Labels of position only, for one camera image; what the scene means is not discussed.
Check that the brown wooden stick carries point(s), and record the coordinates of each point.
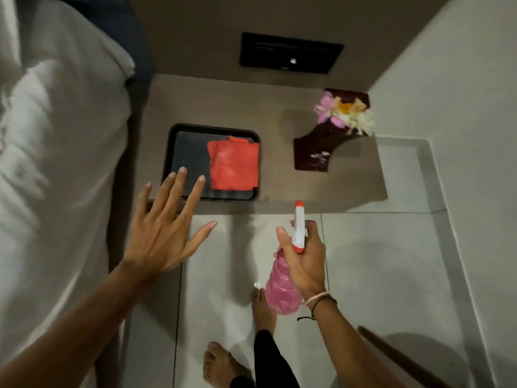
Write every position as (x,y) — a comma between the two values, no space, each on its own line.
(400,361)

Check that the person's right hand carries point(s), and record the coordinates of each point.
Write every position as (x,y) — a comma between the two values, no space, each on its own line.
(307,266)

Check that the person's right forearm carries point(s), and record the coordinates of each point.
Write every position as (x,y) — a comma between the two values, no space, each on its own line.
(347,343)

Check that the pink spray bottle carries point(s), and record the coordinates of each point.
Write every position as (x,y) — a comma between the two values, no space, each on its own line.
(282,292)

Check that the person's left foot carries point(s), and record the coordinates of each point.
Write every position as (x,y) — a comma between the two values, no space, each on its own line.
(222,365)

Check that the person's left hand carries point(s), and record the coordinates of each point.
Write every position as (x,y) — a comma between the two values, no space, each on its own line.
(155,238)

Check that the person's left forearm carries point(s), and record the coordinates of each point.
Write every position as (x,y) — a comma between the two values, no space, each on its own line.
(68,331)

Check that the black wall switch panel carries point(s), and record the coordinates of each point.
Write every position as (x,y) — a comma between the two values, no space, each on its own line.
(282,52)

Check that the person's foot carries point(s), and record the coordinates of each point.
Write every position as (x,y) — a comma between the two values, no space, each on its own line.
(263,313)
(222,365)

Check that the person's left little finger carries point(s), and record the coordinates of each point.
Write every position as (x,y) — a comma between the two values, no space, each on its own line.
(144,202)

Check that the person's right foot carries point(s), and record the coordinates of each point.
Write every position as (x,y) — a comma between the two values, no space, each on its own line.
(263,313)

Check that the dark brown wooden flower holder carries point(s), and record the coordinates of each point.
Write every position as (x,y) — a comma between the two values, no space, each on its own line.
(317,149)

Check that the person's right thumb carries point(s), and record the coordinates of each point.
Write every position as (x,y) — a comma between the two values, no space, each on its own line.
(285,241)

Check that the black trouser leg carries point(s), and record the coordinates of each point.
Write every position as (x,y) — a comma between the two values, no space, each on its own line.
(270,363)

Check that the red cleaning cloth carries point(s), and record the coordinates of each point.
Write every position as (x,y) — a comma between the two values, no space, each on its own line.
(234,163)

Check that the black rectangular tray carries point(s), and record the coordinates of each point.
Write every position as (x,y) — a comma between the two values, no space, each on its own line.
(188,153)

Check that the person's left thumb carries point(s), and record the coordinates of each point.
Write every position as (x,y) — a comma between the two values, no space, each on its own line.
(200,235)

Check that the white bed duvet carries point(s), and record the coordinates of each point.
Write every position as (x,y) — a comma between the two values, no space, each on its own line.
(56,165)

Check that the pink and white flowers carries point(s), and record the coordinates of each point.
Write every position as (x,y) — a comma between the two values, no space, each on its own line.
(347,113)

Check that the person's left middle finger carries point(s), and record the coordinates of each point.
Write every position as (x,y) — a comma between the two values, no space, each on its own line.
(175,189)

